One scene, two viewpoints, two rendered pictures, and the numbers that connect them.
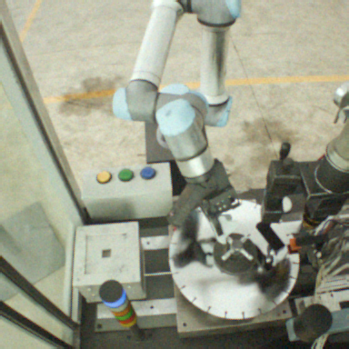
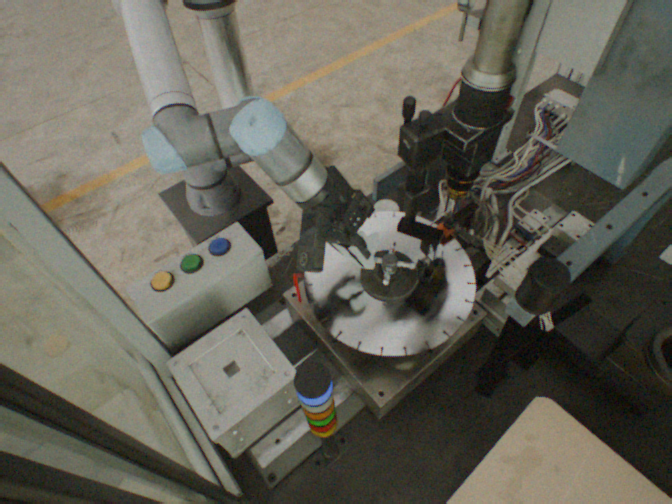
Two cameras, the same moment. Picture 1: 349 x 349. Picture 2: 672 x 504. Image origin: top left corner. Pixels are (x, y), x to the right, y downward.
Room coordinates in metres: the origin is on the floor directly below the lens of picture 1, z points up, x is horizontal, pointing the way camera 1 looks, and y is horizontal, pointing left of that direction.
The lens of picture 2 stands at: (0.03, 0.19, 1.67)
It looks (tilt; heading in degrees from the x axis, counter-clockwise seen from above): 54 degrees down; 327
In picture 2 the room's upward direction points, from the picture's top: 4 degrees counter-clockwise
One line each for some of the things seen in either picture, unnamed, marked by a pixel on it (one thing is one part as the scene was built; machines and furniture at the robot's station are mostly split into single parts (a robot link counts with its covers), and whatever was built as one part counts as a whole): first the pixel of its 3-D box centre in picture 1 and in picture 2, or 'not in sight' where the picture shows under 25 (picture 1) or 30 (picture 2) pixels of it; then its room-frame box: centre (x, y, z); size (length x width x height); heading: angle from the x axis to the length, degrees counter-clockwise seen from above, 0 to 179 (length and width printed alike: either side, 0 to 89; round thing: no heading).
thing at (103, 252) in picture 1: (111, 264); (240, 382); (0.40, 0.20, 0.82); 0.18 x 0.18 x 0.15; 2
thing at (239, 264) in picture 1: (234, 252); (388, 271); (0.35, -0.14, 0.96); 0.11 x 0.11 x 0.03
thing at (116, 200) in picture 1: (129, 193); (205, 286); (0.65, 0.15, 0.82); 0.28 x 0.11 x 0.15; 92
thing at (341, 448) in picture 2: (139, 335); (330, 450); (0.20, 0.13, 0.76); 0.09 x 0.03 x 0.03; 92
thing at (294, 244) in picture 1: (306, 244); (456, 225); (0.36, -0.33, 0.95); 0.10 x 0.03 x 0.07; 92
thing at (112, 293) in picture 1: (112, 294); (313, 384); (0.20, 0.13, 1.14); 0.05 x 0.04 x 0.03; 2
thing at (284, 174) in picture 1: (278, 192); (417, 165); (0.38, -0.21, 1.17); 0.06 x 0.05 x 0.20; 83
